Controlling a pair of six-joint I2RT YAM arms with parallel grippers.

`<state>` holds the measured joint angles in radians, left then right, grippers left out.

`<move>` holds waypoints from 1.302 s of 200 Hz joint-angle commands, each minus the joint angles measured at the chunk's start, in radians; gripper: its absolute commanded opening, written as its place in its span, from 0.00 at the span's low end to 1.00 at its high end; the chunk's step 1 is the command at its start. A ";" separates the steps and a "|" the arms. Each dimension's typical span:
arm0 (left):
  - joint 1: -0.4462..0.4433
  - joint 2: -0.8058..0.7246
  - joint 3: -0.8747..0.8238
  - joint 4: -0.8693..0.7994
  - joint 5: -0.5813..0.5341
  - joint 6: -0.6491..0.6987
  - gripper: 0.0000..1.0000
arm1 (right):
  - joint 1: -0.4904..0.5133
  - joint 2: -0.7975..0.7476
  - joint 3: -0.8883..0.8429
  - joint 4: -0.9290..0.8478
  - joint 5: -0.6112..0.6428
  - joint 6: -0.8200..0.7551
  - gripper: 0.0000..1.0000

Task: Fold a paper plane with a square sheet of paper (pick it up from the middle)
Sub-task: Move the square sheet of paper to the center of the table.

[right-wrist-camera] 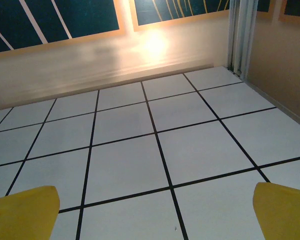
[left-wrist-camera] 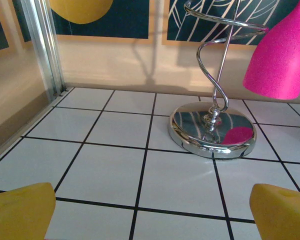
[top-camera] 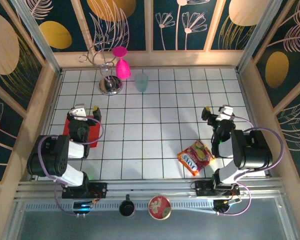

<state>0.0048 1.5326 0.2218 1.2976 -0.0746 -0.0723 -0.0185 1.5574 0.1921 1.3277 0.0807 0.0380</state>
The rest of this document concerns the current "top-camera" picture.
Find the black electronics box blue light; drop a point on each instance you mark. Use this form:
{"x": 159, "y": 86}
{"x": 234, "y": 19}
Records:
{"x": 82, "y": 208}

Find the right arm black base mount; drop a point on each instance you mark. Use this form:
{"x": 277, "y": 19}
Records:
{"x": 202, "y": 188}

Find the black mug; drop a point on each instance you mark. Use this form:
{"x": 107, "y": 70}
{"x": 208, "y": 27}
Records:
{"x": 127, "y": 208}

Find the translucent pale blue cup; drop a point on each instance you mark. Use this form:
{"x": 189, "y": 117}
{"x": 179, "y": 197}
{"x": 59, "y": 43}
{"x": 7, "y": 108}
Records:
{"x": 141, "y": 82}

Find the aluminium table rail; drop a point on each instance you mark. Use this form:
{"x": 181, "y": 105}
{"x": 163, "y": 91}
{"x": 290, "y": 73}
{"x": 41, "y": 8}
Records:
{"x": 150, "y": 186}

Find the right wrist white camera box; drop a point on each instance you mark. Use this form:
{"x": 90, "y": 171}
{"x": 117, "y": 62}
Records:
{"x": 226, "y": 111}

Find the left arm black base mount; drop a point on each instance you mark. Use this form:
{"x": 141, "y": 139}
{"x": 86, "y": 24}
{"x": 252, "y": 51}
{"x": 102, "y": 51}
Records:
{"x": 98, "y": 190}

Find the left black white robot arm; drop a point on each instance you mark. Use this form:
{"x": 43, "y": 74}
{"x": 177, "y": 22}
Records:
{"x": 50, "y": 155}

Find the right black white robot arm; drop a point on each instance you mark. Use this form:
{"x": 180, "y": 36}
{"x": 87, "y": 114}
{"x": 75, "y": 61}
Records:
{"x": 252, "y": 150}

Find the orange Fox's candy bag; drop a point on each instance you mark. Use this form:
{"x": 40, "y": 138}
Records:
{"x": 196, "y": 156}

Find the red round floral bowl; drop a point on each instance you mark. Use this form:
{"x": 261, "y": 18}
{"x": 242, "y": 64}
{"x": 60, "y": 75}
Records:
{"x": 159, "y": 207}

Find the aluminium frame post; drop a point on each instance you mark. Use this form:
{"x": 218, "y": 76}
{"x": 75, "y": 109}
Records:
{"x": 259, "y": 37}
{"x": 38, "y": 37}

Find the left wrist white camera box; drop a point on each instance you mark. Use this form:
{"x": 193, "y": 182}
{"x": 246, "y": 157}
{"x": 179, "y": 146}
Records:
{"x": 78, "y": 112}

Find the pink wine glass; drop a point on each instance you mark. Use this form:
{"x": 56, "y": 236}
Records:
{"x": 122, "y": 70}

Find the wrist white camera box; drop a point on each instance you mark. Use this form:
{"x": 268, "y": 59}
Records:
{"x": 78, "y": 112}
{"x": 226, "y": 111}

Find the red cloth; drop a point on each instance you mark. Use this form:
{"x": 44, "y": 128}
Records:
{"x": 93, "y": 135}

